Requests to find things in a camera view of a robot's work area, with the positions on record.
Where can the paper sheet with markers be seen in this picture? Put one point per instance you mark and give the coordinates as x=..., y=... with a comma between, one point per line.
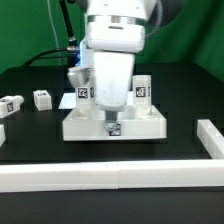
x=68, y=100

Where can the white left fence piece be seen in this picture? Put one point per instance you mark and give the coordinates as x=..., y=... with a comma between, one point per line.
x=2, y=134

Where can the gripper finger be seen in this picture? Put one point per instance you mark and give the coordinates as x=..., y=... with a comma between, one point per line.
x=111, y=120

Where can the white square tabletop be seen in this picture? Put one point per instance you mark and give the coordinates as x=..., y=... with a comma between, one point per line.
x=131, y=124

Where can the white front fence bar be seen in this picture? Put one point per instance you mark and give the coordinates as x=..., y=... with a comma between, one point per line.
x=111, y=175

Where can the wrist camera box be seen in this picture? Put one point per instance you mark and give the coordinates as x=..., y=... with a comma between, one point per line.
x=80, y=76

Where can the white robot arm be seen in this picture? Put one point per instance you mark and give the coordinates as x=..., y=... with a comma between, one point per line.
x=156, y=13

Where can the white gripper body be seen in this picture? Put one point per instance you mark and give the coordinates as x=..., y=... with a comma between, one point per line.
x=114, y=47

